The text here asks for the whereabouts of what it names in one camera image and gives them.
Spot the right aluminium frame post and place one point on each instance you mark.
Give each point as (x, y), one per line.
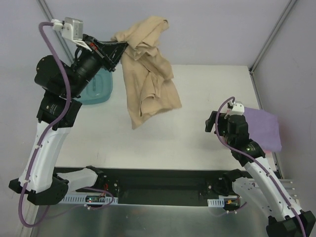
(272, 35)

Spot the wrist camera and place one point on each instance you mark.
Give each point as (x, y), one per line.
(235, 108)
(70, 28)

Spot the left aluminium frame post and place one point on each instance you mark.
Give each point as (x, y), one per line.
(49, 16)

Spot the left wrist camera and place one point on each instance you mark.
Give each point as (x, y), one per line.
(70, 28)

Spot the aluminium frame post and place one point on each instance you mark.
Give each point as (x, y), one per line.
(272, 35)
(49, 16)

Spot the teal plastic basin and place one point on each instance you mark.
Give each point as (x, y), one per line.
(98, 90)

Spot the purple folded t shirt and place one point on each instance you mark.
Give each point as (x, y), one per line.
(263, 128)

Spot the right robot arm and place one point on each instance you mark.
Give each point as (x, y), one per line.
(285, 217)

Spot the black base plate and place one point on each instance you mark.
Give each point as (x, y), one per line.
(165, 187)

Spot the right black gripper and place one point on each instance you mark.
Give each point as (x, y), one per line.
(212, 122)

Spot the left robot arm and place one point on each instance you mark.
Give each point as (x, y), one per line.
(57, 113)

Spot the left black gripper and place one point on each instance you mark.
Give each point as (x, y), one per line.
(102, 56)

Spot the beige t shirt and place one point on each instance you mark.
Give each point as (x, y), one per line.
(148, 76)

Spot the left white cable duct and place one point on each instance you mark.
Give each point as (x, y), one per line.
(88, 199)

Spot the white cable duct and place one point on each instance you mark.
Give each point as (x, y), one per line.
(88, 199)
(220, 202)

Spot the right white cable duct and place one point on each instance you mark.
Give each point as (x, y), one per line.
(220, 202)

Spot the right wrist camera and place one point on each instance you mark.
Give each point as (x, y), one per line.
(235, 108)

